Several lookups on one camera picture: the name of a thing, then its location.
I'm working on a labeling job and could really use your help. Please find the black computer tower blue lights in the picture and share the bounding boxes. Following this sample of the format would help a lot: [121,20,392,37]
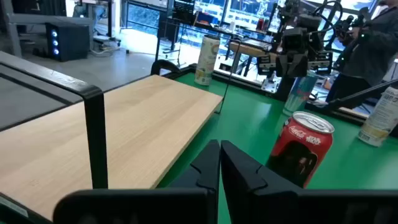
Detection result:
[45,21,91,62]

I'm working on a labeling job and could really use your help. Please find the wooden shelf with black frame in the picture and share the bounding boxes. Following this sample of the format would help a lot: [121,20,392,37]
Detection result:
[0,39,243,222]

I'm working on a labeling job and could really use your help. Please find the black arched handle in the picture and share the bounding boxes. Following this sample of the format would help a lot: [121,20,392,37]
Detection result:
[150,58,182,76]

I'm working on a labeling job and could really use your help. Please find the black frame strut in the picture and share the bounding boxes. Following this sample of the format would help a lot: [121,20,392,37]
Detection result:
[304,79,398,116]

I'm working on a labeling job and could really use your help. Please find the white Celsius can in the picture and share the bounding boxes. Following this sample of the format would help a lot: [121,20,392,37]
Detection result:
[194,35,221,86]
[357,86,398,147]

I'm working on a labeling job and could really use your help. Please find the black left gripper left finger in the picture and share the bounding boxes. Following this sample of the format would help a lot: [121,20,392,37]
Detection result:
[52,139,221,224]

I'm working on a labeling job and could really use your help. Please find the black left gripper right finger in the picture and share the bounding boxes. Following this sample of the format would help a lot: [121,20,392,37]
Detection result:
[220,139,398,224]

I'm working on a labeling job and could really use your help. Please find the person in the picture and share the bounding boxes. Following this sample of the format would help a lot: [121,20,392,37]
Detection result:
[325,0,398,103]

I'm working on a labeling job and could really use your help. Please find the blue Red Bull can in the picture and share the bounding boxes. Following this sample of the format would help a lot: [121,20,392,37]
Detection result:
[282,70,318,116]

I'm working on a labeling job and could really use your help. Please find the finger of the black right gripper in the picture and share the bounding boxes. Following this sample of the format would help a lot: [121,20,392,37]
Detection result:
[287,53,309,78]
[275,54,289,78]

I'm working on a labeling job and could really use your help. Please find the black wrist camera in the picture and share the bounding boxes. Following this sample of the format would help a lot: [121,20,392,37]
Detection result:
[282,27,309,52]

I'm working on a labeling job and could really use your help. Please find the red Coca-Cola Star Wars can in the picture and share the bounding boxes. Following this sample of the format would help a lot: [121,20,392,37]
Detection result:
[266,111,335,189]

